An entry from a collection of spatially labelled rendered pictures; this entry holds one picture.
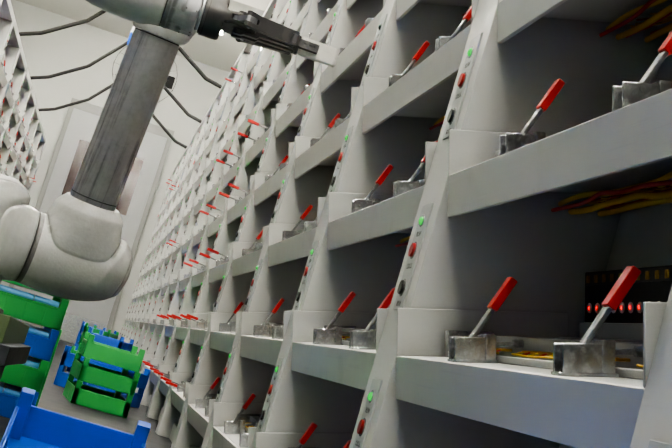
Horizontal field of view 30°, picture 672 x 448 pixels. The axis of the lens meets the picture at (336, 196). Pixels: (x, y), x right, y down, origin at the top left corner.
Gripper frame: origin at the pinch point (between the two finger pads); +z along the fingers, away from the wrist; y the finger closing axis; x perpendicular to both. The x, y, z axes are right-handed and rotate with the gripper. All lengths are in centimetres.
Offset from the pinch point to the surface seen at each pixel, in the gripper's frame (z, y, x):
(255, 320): 11, -65, -44
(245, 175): 12, -205, 6
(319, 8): 12, -135, 47
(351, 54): 10.0, -32.0, 10.0
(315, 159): 10.2, -39.1, -10.7
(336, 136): 9.8, -17.6, -9.2
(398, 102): 10.2, 29.5, -10.8
